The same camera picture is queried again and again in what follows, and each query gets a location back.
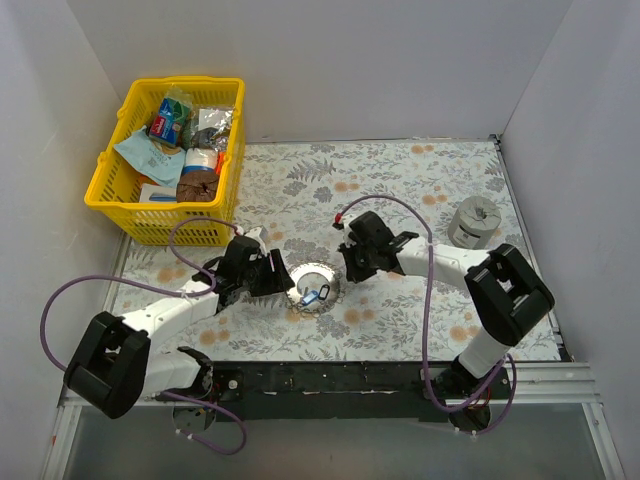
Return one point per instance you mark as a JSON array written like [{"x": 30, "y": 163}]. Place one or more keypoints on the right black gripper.
[{"x": 353, "y": 257}]

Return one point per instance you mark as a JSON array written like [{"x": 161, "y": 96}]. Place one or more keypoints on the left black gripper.
[{"x": 267, "y": 275}]

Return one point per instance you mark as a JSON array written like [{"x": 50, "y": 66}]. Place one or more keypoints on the metal disc keyring holder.
[{"x": 317, "y": 289}]

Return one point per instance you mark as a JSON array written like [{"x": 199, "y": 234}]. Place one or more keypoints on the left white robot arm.
[{"x": 118, "y": 360}]

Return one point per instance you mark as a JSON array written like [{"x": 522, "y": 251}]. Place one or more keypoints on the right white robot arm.
[{"x": 509, "y": 297}]

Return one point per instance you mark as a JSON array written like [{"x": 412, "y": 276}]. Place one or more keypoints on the black tag key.
[{"x": 324, "y": 292}]

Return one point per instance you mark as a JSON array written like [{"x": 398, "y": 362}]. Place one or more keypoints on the grey paper wrapped roll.
[{"x": 474, "y": 222}]

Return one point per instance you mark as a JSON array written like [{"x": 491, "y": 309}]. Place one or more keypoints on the floral table mat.
[{"x": 295, "y": 190}]

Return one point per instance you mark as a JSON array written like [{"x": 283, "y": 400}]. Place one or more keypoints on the white blue box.
[{"x": 151, "y": 193}]

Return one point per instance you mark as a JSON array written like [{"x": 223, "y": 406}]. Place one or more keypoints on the light blue paper pouch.
[{"x": 159, "y": 162}]

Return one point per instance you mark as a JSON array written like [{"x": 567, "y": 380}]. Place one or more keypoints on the silver foil bag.
[{"x": 212, "y": 128}]

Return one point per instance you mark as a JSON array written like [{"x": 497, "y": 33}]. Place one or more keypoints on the yellow plastic basket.
[{"x": 115, "y": 186}]

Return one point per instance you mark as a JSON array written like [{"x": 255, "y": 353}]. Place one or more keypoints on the red blue snack pack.
[{"x": 165, "y": 130}]

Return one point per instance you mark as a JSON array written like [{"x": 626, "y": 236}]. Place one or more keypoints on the green snack packet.
[{"x": 177, "y": 104}]

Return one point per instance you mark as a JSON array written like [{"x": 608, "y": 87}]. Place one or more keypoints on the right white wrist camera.
[{"x": 342, "y": 224}]

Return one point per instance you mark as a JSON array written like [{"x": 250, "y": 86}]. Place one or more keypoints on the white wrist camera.
[
  {"x": 259, "y": 234},
  {"x": 342, "y": 224}
]

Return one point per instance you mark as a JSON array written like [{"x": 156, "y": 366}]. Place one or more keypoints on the blue tag key on ring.
[{"x": 309, "y": 298}]

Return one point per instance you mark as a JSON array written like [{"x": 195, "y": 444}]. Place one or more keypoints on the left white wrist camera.
[{"x": 259, "y": 234}]

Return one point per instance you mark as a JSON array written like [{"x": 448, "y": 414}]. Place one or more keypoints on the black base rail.
[{"x": 319, "y": 390}]

